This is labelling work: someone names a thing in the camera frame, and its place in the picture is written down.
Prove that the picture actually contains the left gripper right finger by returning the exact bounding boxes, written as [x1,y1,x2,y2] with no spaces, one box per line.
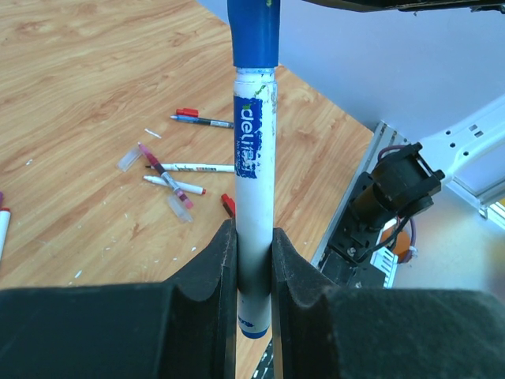
[271,229,504,378]

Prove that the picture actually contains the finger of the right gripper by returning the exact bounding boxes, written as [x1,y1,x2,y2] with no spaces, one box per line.
[307,0,504,13]

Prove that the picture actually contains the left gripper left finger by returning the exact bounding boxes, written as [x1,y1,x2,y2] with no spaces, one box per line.
[1,220,237,378]

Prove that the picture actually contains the blue marker cap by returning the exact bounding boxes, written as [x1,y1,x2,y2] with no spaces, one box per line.
[227,0,280,69]

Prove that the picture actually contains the white blue deli marker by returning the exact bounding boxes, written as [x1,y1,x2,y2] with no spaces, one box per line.
[234,68,277,339]

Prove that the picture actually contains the white whiteboard marker purple end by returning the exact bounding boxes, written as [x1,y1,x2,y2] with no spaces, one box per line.
[162,163,234,173]

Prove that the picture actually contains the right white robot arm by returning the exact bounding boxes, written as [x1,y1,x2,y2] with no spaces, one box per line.
[336,120,504,263]

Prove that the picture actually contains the clear pen cap lower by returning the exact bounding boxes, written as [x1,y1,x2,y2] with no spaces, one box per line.
[166,195,193,223]

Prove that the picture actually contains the clear pen cap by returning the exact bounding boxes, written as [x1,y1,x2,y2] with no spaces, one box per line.
[117,147,142,172]
[166,195,193,223]

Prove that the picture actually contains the pink transparent gel pen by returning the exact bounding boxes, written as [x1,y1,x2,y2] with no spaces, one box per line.
[137,142,193,209]

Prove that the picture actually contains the white pen red end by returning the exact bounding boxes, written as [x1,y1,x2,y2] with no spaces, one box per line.
[143,175,206,195]

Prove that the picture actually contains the red pen cap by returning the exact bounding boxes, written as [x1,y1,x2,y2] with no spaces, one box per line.
[176,107,199,118]

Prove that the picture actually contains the blue gel pen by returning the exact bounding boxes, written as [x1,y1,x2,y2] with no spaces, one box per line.
[170,114,234,129]

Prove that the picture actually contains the thin white red-end pen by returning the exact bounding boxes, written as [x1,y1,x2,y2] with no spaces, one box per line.
[0,208,11,257]

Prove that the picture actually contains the red marker cap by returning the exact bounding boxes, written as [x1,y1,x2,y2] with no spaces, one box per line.
[221,193,235,218]

